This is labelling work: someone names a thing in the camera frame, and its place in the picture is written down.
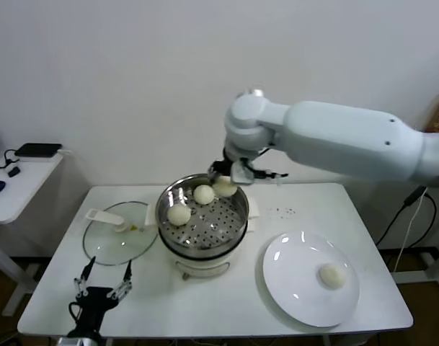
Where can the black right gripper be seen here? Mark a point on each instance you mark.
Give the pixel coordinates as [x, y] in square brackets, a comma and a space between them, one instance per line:
[223, 168]

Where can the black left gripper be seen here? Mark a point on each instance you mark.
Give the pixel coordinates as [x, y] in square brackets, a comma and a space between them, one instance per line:
[98, 299]

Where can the white steamed baozi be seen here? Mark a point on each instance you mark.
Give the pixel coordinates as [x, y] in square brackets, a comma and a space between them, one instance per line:
[224, 187]
[333, 276]
[203, 194]
[179, 215]

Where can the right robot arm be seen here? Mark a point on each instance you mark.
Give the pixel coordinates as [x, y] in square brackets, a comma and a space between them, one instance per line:
[349, 140]

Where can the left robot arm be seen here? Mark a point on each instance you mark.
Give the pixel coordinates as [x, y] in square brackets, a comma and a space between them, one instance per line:
[80, 342]

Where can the stainless steel steamer basket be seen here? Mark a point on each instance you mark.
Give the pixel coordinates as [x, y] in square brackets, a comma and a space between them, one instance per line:
[219, 223]

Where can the scattered black specks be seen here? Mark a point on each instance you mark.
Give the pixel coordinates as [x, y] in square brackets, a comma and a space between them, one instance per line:
[287, 210]

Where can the cream electric cooker base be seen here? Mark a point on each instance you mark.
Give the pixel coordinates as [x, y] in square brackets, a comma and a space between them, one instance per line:
[204, 268]

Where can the white side desk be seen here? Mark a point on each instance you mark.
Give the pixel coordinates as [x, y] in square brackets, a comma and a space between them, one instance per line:
[24, 194]

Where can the white round plate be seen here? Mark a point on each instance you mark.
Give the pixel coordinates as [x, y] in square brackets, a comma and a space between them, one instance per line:
[295, 266]

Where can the white flat box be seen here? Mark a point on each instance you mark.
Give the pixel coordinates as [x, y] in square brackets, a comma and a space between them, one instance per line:
[42, 160]

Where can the small black adapter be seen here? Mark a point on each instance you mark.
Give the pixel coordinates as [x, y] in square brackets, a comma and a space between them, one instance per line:
[13, 172]

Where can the black flat box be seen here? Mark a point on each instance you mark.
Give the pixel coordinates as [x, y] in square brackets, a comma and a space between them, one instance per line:
[37, 149]

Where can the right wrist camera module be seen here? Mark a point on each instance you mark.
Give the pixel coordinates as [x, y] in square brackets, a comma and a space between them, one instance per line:
[242, 174]

